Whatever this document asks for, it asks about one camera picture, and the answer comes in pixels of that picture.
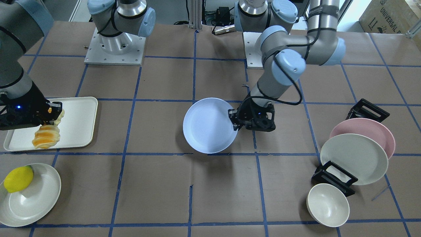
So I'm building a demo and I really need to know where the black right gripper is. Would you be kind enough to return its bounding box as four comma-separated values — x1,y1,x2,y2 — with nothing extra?
0,83,65,130

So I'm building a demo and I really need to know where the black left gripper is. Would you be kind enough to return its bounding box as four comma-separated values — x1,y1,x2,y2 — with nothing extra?
228,98,276,132

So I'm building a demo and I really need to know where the orange striped bread roll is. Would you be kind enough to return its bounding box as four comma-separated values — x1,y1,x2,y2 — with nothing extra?
32,125,61,149

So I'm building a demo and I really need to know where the blue plate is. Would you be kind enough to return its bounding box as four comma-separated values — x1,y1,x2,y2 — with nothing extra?
183,97,237,154

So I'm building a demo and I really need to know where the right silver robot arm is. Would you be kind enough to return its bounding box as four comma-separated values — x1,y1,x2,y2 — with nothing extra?
0,0,156,130

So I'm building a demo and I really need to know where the white plate with lemon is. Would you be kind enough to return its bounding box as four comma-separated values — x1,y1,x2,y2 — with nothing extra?
0,163,62,227

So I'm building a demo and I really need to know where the pink plate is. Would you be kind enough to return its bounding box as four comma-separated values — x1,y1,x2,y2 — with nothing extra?
329,118,396,159

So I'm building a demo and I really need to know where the cream plate in rack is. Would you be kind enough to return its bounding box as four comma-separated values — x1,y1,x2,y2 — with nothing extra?
320,134,388,185

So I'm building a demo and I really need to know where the white rectangular tray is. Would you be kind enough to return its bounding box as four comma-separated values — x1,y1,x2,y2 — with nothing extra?
4,96,98,152

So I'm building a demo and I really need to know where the yellow lemon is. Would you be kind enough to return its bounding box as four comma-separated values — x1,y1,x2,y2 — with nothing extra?
4,165,34,193

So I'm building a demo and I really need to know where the silver cylinder connector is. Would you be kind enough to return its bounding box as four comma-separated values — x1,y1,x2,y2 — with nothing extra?
212,25,237,36

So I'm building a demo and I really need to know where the black dish rack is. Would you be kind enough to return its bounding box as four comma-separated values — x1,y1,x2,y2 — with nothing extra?
312,99,390,197

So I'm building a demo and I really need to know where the cream bowl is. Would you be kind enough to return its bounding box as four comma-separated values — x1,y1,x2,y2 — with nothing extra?
306,183,350,227

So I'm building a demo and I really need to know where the cardboard box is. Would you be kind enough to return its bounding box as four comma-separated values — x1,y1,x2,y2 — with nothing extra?
359,0,421,34

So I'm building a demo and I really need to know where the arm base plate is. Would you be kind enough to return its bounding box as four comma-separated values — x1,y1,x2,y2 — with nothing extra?
243,31,298,70
84,29,146,66

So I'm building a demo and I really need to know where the aluminium frame post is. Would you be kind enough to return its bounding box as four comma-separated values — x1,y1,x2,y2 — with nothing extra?
187,0,204,32

